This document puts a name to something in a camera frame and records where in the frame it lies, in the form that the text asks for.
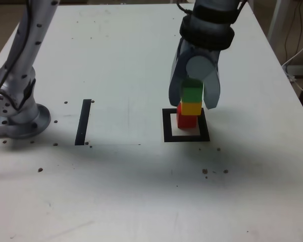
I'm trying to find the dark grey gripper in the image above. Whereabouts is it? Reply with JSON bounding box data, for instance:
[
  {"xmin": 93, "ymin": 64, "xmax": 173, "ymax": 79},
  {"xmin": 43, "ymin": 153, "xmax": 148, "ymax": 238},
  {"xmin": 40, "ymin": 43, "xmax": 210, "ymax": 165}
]
[{"xmin": 168, "ymin": 39, "xmax": 222, "ymax": 110}]

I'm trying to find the green cube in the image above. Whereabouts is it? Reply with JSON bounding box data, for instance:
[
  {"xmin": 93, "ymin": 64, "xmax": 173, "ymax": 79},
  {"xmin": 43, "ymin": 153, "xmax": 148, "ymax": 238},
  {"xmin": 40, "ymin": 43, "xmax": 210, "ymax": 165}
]
[{"xmin": 181, "ymin": 78, "xmax": 204, "ymax": 104}]

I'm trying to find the yellow cube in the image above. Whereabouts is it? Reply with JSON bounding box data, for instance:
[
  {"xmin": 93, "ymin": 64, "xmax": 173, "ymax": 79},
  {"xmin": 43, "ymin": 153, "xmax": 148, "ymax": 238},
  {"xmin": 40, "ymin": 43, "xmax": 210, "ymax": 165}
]
[{"xmin": 180, "ymin": 100, "xmax": 202, "ymax": 116}]

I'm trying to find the red cube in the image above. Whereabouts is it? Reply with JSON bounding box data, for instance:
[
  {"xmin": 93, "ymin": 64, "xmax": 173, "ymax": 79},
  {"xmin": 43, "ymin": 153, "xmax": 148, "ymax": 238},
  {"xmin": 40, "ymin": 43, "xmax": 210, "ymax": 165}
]
[{"xmin": 176, "ymin": 104, "xmax": 198, "ymax": 129}]

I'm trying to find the black tape square outline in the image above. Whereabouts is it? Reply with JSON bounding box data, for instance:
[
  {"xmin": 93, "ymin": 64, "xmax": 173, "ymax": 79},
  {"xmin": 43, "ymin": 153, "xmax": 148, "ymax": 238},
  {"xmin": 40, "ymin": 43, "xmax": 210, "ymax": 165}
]
[{"xmin": 162, "ymin": 107, "xmax": 211, "ymax": 143}]

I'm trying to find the black tape strip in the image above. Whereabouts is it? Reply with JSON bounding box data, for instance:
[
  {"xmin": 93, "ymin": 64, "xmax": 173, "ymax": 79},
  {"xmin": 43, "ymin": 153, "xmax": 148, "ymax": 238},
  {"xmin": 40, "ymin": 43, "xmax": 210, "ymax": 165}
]
[{"xmin": 75, "ymin": 99, "xmax": 92, "ymax": 146}]

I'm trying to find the thin white cable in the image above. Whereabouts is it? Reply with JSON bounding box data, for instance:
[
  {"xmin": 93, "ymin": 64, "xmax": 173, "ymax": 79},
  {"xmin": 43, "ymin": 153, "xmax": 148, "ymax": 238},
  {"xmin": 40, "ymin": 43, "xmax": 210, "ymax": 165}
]
[{"xmin": 281, "ymin": 36, "xmax": 303, "ymax": 94}]

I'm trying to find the white metal post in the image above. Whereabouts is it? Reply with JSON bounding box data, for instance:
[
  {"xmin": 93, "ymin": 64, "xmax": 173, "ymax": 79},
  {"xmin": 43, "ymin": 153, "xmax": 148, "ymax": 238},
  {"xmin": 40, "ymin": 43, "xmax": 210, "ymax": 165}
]
[{"xmin": 267, "ymin": 0, "xmax": 295, "ymax": 51}]

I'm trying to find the thin black cable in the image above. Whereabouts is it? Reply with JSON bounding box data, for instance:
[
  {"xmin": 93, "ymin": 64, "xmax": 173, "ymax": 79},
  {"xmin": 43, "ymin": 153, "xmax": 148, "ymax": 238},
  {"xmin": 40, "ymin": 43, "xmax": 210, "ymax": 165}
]
[{"xmin": 284, "ymin": 0, "xmax": 303, "ymax": 67}]

